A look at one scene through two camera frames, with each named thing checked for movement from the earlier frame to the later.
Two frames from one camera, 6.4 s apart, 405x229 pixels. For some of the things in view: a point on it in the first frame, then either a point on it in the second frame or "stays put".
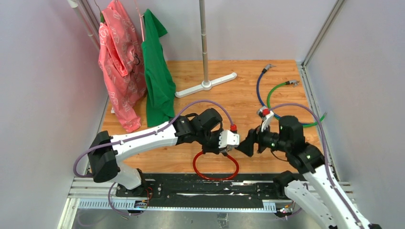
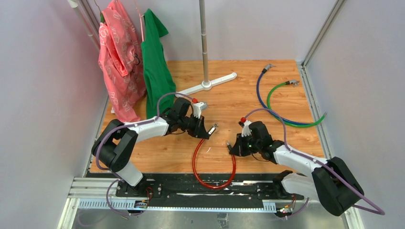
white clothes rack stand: (207, 84) stays put
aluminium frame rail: (84, 193) stays put
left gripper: (216, 149) → (199, 130)
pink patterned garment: (121, 62) stays put
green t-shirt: (160, 86) stays put
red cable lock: (234, 159) → (210, 131)
